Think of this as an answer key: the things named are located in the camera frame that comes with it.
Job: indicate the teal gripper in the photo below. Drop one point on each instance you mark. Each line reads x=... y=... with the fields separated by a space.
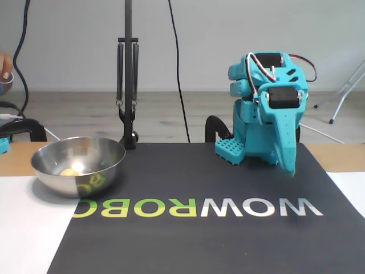
x=283 y=98

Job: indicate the orange wooden ball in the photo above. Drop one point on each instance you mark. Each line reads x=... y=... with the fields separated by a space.
x=69 y=172

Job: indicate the teal leader arm base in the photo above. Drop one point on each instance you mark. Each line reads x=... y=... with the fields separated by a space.
x=4 y=145

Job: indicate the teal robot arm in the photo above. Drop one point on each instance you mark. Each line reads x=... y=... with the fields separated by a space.
x=245 y=134

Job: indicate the metal bowl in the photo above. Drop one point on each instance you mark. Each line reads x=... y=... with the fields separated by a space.
x=77 y=185

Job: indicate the person's hand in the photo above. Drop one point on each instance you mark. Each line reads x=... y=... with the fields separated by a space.
x=5 y=64

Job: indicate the white paper sheet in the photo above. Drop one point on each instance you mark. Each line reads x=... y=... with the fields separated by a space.
x=28 y=228
x=350 y=188

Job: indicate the white folding rack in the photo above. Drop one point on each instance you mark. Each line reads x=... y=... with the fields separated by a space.
x=342 y=100

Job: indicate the black WOWROBO mat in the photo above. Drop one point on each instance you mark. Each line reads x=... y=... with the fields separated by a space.
x=171 y=242

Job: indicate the large black clamp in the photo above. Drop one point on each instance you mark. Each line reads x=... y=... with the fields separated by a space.
x=25 y=125

